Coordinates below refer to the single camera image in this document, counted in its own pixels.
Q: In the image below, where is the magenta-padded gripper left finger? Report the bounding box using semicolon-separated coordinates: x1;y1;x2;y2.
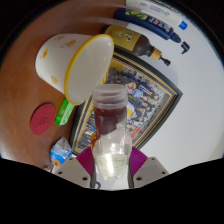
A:
53;146;98;189

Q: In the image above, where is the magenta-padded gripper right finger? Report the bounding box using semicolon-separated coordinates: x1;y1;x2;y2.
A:
128;145;170;189

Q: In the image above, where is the clear plastic drink bottle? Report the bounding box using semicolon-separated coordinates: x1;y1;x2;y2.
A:
90;83;134;183

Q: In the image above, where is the blue tissue pack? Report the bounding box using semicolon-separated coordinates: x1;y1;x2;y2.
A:
49;135;73;168

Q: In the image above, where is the small green pack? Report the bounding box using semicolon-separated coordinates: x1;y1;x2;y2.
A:
54;97;76;127

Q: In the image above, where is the flat round red coaster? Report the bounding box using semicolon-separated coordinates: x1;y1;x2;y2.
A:
29;102;57;136

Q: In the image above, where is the framed group picture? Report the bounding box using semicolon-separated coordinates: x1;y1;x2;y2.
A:
68;46;184;156

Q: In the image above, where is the white mug with yellow rim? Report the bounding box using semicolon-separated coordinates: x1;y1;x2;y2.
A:
34;33;115;107

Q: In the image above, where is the brown pump bottle yellow label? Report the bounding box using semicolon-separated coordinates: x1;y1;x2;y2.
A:
103;24;172;67

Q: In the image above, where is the dark blue pump bottle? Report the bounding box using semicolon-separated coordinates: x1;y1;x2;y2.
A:
113;7;191;55

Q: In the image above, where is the white lotion bottle blue cap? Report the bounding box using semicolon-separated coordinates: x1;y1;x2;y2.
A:
125;0;189;31

